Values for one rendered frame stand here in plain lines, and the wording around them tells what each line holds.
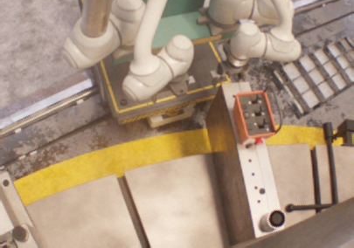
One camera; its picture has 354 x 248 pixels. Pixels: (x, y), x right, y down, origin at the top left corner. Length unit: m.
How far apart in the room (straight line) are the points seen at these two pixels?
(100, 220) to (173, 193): 0.38
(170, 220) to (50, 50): 1.42
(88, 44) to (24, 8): 1.59
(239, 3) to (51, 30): 1.49
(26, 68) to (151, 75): 1.45
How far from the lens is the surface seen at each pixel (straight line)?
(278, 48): 1.52
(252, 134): 1.54
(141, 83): 1.30
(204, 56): 2.25
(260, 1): 1.73
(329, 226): 0.46
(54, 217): 1.89
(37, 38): 2.74
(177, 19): 1.86
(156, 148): 2.29
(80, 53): 1.47
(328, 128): 2.27
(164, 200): 1.89
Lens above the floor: 2.14
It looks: 64 degrees down
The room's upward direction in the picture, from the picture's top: 15 degrees clockwise
